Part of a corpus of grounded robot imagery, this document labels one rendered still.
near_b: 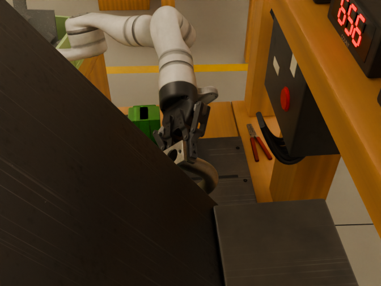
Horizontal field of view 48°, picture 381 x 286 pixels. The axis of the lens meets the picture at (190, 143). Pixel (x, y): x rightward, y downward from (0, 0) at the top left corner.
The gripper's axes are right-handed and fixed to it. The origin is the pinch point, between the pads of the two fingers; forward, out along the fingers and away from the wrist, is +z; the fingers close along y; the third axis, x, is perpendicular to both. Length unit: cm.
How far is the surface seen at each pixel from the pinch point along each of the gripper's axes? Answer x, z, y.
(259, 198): 41.6, -7.0, -13.0
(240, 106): 49, -44, -20
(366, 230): 161, -27, -33
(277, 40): -5.1, -6.0, 25.2
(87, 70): 23, -79, -71
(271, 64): -1.7, -5.9, 21.6
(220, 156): 36.6, -21.5, -20.3
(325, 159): 29.1, -3.6, 12.7
